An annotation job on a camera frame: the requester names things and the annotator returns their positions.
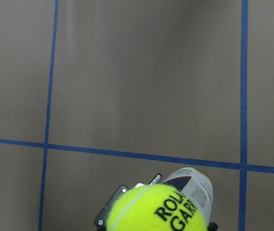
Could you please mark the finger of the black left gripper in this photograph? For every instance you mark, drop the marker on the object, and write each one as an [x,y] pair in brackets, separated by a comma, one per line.
[138,207]
[212,226]

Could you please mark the clear tennis ball can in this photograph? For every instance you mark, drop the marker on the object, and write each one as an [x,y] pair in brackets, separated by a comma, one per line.
[196,186]

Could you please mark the yellow Roland Garros tennis ball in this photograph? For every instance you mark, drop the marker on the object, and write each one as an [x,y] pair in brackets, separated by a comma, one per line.
[179,214]

